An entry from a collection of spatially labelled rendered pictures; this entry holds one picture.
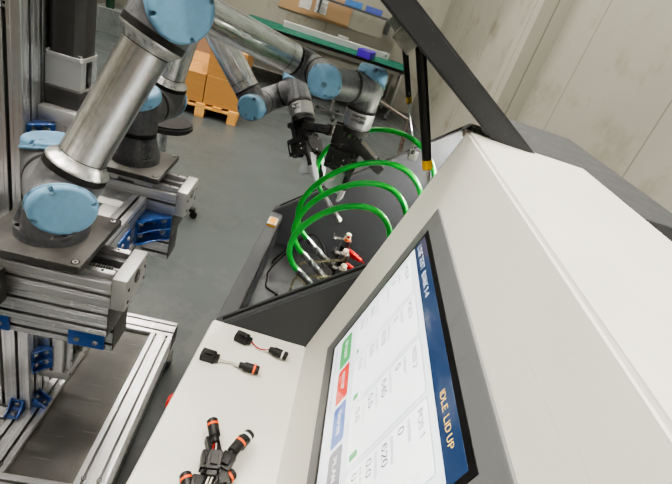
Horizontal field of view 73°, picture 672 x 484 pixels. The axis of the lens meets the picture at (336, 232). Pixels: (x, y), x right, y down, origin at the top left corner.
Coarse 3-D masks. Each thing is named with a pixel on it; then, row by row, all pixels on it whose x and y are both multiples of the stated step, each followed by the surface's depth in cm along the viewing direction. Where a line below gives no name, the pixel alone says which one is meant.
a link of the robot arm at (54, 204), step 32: (128, 0) 76; (160, 0) 72; (192, 0) 75; (128, 32) 76; (160, 32) 74; (192, 32) 77; (128, 64) 78; (160, 64) 80; (96, 96) 79; (128, 96) 80; (96, 128) 80; (128, 128) 85; (64, 160) 81; (96, 160) 83; (32, 192) 80; (64, 192) 80; (96, 192) 86; (64, 224) 84
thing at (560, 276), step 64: (448, 192) 72; (512, 192) 54; (576, 192) 63; (384, 256) 85; (512, 256) 46; (576, 256) 41; (640, 256) 47; (512, 320) 40; (576, 320) 34; (640, 320) 34; (320, 384) 80; (512, 384) 36; (576, 384) 31; (640, 384) 27; (512, 448) 33; (576, 448) 28; (640, 448) 25
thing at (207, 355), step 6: (204, 348) 92; (204, 354) 91; (210, 354) 91; (216, 354) 92; (204, 360) 91; (210, 360) 91; (216, 360) 91; (222, 360) 93; (228, 360) 93; (240, 366) 92; (246, 366) 92; (252, 366) 92; (258, 366) 92; (252, 372) 92
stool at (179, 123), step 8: (168, 120) 290; (176, 120) 294; (184, 120) 298; (160, 128) 277; (168, 128) 279; (176, 128) 282; (184, 128) 286; (192, 128) 294; (160, 136) 294; (160, 144) 296; (192, 208) 322; (192, 216) 324
